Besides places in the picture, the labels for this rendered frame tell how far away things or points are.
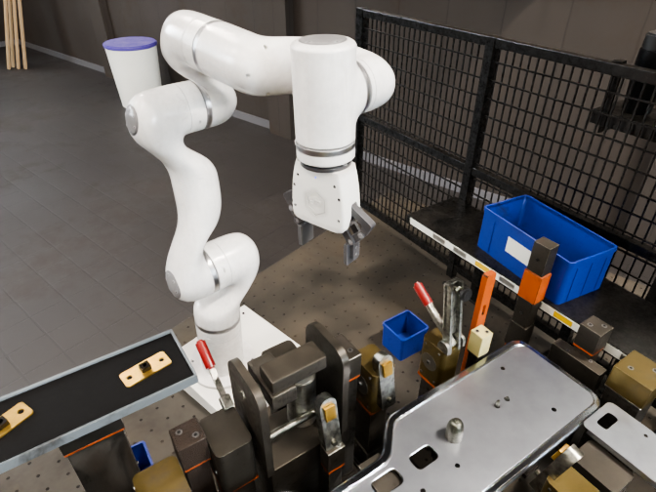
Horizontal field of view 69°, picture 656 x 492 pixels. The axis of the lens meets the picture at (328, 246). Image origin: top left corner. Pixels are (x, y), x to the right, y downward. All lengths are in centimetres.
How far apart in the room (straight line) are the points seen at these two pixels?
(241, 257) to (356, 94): 64
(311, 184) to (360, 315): 101
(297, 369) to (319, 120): 43
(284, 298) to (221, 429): 88
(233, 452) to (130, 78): 540
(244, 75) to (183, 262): 52
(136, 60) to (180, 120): 496
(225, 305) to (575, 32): 279
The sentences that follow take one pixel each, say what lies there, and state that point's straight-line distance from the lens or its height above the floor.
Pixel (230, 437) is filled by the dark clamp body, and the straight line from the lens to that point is 91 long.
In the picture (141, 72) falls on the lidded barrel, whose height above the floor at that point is 41.
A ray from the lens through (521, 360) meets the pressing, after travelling 120.
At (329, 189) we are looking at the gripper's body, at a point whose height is 151.
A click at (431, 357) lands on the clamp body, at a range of 113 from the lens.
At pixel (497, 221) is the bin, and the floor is 114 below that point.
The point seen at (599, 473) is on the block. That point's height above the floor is 98.
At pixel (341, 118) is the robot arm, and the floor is 161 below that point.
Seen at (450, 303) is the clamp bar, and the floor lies 118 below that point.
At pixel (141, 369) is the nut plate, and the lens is 93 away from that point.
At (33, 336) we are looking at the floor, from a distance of 301.
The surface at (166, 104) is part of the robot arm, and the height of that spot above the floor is 153.
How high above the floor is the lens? 182
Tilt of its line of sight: 34 degrees down
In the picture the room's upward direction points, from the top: straight up
